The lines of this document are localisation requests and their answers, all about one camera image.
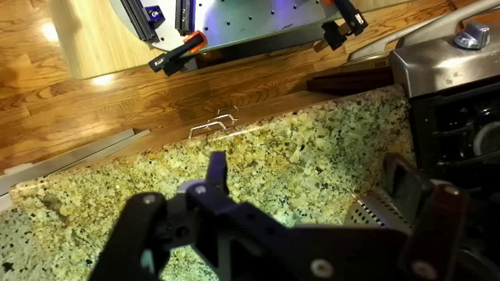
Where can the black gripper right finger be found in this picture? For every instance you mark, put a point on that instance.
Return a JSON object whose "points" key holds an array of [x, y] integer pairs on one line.
{"points": [[437, 228]]}

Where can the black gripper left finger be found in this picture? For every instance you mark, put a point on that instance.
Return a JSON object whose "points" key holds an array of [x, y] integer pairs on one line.
{"points": [[148, 228]]}

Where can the perforated steel utensil holder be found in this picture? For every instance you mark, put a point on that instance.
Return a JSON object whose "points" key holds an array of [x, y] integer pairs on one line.
{"points": [[372, 212]]}

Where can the stainless steel stove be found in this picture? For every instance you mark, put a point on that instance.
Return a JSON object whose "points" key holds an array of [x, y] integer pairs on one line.
{"points": [[447, 72]]}

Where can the silver stove knob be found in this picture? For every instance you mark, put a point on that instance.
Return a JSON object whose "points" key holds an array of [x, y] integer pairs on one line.
{"points": [[470, 36]]}

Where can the black rail with blue bracket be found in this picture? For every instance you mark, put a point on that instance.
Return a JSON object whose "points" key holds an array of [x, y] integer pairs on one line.
{"points": [[140, 17]]}

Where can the silver perforated robot mount table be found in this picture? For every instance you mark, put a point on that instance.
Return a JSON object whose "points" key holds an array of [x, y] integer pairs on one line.
{"points": [[243, 17]]}

